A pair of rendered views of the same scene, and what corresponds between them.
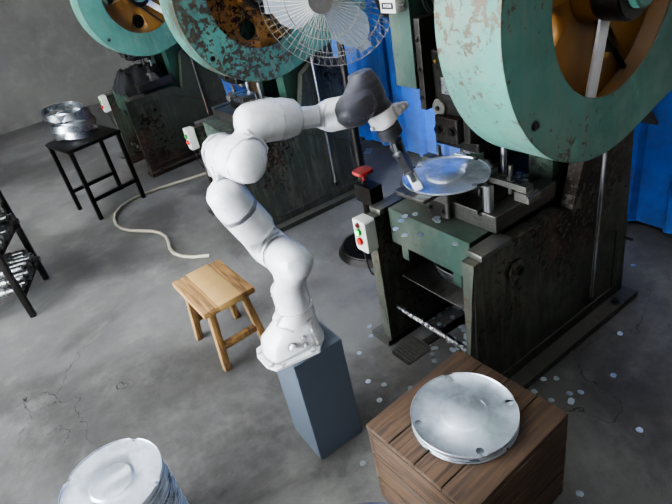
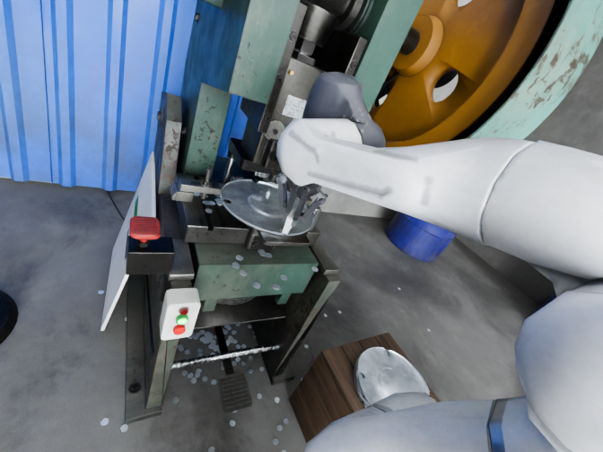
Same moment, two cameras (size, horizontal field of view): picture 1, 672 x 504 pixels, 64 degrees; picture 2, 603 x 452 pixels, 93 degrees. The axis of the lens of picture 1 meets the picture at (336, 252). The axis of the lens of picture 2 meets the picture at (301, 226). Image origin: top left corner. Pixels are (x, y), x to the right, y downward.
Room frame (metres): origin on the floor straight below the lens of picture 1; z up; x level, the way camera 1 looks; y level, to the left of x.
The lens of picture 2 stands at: (1.62, 0.37, 1.19)
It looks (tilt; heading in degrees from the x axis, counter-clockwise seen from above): 29 degrees down; 262
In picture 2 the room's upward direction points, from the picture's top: 25 degrees clockwise
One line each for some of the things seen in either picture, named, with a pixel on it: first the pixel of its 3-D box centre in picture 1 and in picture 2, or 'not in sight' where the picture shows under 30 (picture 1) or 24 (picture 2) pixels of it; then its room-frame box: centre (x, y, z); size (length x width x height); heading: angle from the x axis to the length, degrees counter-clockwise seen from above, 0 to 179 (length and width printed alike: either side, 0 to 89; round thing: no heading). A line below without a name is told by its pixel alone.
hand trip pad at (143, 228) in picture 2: (363, 178); (144, 238); (1.85, -0.16, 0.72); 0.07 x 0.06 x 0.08; 120
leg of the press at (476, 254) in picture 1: (562, 250); (279, 237); (1.52, -0.78, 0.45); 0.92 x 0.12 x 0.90; 120
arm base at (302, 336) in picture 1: (287, 328); not in sight; (1.32, 0.20, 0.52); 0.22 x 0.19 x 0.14; 119
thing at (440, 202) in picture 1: (437, 197); (266, 231); (1.60, -0.37, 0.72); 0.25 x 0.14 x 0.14; 120
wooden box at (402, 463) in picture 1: (467, 458); (366, 412); (0.99, -0.25, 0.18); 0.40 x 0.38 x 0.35; 122
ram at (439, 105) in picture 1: (460, 91); (287, 112); (1.66, -0.49, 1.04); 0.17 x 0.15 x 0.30; 120
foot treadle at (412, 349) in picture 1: (455, 323); (220, 336); (1.61, -0.41, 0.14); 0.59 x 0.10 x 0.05; 120
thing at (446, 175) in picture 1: (445, 174); (268, 204); (1.62, -0.41, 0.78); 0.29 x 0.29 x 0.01
